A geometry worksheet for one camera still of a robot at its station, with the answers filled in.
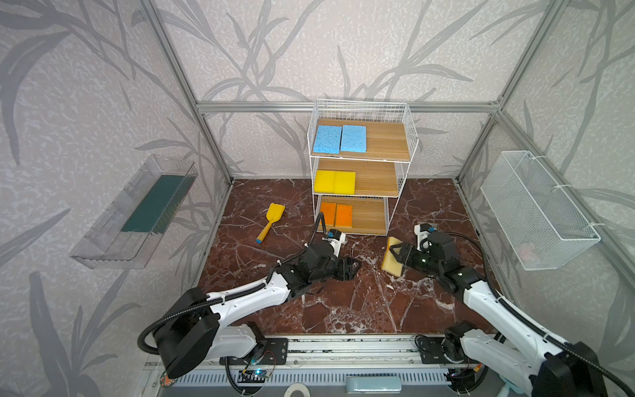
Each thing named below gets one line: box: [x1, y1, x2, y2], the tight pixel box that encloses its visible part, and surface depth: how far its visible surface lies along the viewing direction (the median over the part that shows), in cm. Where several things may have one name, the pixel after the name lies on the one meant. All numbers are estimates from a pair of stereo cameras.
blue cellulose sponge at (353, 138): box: [340, 124, 367, 154], surface depth 75 cm
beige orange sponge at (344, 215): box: [336, 204, 354, 227], surface depth 105 cm
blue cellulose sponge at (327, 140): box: [313, 124, 343, 155], surface depth 74 cm
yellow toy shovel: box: [255, 202, 286, 244], surface depth 110 cm
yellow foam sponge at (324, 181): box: [313, 169, 336, 194], surface depth 85 cm
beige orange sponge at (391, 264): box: [381, 236, 404, 278], surface depth 80 cm
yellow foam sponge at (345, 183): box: [334, 170, 356, 196], surface depth 84 cm
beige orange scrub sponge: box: [320, 201, 337, 226], surface depth 107 cm
